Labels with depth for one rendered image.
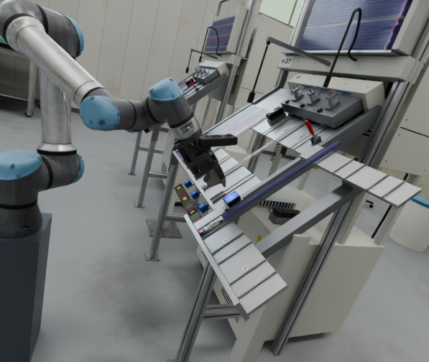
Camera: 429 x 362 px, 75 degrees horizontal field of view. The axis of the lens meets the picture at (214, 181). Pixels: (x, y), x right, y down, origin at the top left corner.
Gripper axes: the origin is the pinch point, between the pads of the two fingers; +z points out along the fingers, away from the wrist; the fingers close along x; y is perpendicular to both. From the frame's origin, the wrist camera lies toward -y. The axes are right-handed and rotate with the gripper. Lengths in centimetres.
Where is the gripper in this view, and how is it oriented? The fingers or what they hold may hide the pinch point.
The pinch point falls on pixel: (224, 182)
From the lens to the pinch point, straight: 88.3
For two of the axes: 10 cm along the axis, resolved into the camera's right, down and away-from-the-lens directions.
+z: 4.3, 7.4, 5.1
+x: 3.4, 3.9, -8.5
